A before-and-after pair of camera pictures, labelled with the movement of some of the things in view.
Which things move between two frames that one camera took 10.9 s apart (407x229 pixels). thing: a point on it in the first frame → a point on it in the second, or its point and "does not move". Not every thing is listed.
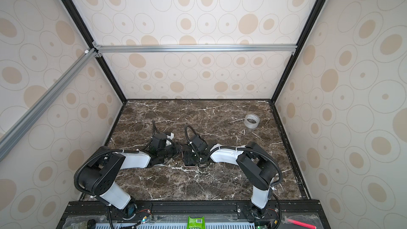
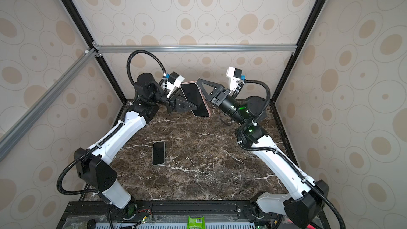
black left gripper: [178, 148] → [181, 105]
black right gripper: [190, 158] → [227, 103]
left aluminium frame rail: [10, 137] does not move
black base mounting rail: [85, 214] does not move
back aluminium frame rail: [100, 49] does not move
